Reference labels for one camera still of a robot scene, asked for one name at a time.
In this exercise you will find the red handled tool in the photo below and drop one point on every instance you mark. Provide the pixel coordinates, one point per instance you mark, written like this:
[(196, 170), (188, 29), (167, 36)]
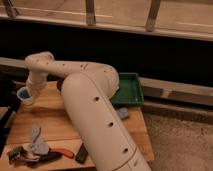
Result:
[(65, 152)]

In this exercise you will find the dark purple bowl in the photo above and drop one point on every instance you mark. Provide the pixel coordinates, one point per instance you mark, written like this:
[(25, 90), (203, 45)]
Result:
[(59, 84)]

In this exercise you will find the blue sponge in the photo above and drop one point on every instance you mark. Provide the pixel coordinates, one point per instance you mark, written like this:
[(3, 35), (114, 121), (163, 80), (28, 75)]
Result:
[(122, 113)]

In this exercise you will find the green plastic tray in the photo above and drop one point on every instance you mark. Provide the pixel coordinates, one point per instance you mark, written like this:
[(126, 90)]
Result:
[(130, 93)]

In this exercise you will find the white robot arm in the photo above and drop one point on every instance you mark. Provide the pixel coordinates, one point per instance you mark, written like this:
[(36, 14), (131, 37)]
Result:
[(86, 92)]

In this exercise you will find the white paper cup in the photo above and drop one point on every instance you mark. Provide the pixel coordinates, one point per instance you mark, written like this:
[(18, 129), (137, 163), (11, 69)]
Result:
[(32, 96)]

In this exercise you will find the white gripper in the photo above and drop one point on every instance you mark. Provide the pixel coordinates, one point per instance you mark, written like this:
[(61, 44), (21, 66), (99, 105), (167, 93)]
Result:
[(36, 81)]

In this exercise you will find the grey blue cloth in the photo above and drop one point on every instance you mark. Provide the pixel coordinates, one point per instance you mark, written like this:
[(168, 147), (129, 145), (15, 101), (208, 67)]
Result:
[(37, 145)]

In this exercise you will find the small dark brush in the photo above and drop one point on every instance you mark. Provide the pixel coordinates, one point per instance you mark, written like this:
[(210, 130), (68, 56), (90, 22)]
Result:
[(14, 152)]

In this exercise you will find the black remote control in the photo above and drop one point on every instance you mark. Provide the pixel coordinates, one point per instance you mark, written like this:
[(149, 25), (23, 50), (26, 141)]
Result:
[(81, 155)]

